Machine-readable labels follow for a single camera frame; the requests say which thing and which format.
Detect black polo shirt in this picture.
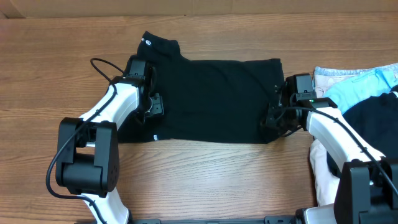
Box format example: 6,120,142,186
118,32,284,144

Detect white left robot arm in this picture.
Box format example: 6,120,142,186
46,60,164,223

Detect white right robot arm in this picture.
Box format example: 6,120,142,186
262,83,397,223

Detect pale pink garment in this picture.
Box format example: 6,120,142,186
310,63,397,206

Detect light blue garment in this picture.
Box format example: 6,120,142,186
323,69,397,114

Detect dark navy garment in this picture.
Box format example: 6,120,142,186
323,86,397,159

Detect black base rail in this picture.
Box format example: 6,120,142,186
128,215,305,224

